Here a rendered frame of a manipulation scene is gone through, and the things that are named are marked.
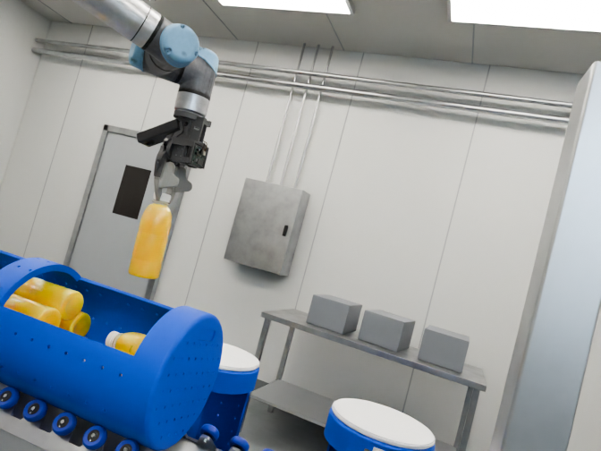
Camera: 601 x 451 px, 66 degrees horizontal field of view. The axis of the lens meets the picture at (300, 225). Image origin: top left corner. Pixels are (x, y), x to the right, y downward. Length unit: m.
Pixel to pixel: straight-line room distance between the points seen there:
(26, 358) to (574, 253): 0.96
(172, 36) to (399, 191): 3.46
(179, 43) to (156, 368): 0.61
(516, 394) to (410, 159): 3.82
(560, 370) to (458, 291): 3.57
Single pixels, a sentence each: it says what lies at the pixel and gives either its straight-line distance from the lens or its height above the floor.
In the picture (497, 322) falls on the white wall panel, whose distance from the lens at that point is 4.14.
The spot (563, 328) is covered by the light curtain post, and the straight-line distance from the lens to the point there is 0.57.
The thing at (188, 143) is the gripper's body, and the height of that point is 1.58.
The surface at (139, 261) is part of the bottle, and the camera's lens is 1.11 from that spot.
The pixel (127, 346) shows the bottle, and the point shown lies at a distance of 1.14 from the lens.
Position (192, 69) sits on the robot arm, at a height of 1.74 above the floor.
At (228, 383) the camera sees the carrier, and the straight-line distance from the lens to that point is 1.43.
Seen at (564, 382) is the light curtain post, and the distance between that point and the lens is 0.57.
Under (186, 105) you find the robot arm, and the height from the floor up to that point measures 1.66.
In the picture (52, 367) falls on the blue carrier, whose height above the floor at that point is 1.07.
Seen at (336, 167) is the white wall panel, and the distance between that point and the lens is 4.42.
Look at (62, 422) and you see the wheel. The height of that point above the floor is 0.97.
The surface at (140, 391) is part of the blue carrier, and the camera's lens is 0.94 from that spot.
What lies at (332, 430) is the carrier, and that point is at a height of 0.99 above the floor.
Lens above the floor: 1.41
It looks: 3 degrees up
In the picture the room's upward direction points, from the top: 15 degrees clockwise
